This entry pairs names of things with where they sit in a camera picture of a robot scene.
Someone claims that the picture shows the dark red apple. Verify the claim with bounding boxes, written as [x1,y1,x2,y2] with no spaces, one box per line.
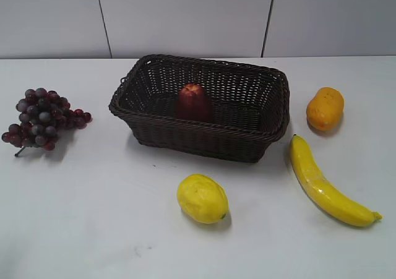
[175,83,213,122]

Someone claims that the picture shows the yellow banana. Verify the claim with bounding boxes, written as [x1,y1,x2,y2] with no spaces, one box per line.
[290,134,382,228]

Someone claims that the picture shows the purple grape bunch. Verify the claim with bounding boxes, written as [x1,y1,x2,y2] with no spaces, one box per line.
[1,87,92,157]

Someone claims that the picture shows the dark brown wicker basket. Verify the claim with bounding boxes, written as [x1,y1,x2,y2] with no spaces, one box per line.
[109,54,290,163]

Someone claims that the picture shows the orange fruit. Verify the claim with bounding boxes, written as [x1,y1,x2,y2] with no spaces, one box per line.
[306,87,344,132]

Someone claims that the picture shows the yellow lemon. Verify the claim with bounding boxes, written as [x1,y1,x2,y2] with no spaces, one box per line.
[176,174,229,225]

